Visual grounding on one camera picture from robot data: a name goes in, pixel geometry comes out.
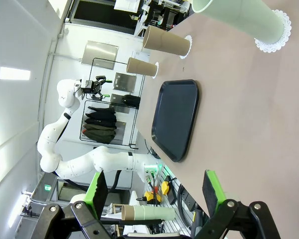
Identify white lace paper coaster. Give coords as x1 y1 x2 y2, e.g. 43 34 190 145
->
179 34 193 60
254 9 293 53
151 62 160 79

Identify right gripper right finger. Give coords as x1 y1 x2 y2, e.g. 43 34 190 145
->
191 169 282 239

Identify dark folded clothes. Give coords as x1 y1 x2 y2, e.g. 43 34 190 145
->
82 106 118 144

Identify black wire clothes rack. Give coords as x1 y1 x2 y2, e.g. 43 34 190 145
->
79 57 140 150

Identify brown tall cup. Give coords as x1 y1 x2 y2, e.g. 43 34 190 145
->
126 57 157 77
142 24 191 57

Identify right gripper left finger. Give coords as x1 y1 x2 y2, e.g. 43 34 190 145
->
36 170 110 239

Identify large grey wall panel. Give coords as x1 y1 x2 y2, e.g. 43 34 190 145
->
81 40 119 70

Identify black plastic tray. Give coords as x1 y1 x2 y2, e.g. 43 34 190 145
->
151 79 200 163

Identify small grey wall panel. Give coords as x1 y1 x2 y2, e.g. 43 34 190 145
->
114 72 138 93

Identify spare brown cup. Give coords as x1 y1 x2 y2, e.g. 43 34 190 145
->
121 204 136 221

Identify ceiling light panel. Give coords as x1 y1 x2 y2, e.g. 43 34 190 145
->
0 66 31 81

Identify black bag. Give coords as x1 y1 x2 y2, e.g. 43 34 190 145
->
122 94 141 108

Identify spare pale green cup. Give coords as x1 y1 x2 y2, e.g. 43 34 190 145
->
134 205 176 221

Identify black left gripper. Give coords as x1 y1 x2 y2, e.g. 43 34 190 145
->
82 76 113 101

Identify pale green tall cup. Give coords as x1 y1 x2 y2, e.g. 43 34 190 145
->
191 0 286 45

